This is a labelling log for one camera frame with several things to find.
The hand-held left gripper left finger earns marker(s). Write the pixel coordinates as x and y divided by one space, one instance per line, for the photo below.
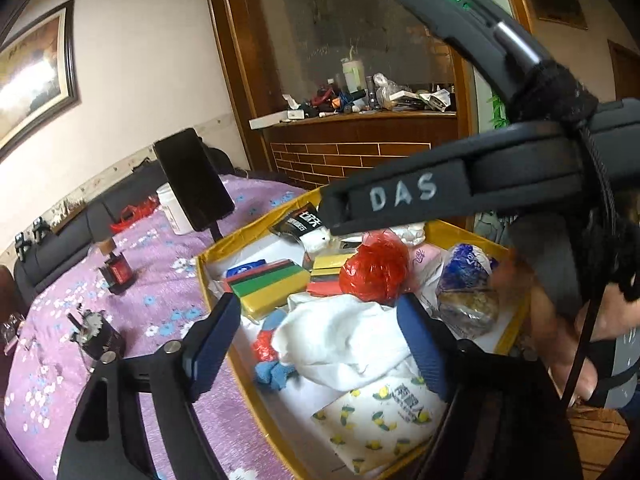
212 345

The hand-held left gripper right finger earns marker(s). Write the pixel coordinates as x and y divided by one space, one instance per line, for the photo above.
422 345

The blue white plastic bag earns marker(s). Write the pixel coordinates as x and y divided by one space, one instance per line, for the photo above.
467 292

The yellow green sponge pack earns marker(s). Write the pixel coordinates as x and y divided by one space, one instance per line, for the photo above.
270 287

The blue tissue pack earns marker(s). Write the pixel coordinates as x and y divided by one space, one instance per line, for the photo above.
246 270

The pink tissue pack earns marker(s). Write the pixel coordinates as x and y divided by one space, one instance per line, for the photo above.
425 262

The lemon print tissue pack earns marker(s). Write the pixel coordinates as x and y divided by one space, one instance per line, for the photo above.
385 425

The red plastic bag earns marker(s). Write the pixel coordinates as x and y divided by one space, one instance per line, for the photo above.
375 270

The yellow cardboard box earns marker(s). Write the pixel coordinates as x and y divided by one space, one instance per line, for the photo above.
235 245

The red sponge pack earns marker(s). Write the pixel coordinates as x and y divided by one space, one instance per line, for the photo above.
327 275

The black snack packet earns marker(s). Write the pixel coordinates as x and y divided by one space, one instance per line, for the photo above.
297 222

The person's right hand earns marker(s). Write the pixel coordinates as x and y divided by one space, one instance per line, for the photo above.
565 355

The green plant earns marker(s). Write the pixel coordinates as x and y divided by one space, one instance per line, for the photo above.
499 110

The phone stand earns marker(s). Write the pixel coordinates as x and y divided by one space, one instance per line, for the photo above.
216 232

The electric motor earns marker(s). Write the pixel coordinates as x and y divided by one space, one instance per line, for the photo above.
97 337

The dark bottle red label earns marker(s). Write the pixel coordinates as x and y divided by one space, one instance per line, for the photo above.
117 272

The white plastic jar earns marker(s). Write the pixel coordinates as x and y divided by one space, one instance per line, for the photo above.
172 212

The pile of counter clutter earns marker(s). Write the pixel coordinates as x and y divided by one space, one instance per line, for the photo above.
380 97

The black smartphone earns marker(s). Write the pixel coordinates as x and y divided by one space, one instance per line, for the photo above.
195 185

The wooden counter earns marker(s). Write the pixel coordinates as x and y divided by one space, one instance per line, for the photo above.
350 145

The black leather sofa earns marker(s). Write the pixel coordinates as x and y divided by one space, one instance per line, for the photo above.
75 240

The white jug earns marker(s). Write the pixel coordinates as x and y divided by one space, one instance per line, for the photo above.
352 74

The dark side table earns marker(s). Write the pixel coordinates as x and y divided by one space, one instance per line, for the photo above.
9 334

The brown armchair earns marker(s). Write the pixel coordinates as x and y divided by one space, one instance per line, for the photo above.
6 290

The framed wall painting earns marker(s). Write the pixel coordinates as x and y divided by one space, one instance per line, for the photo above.
30 80

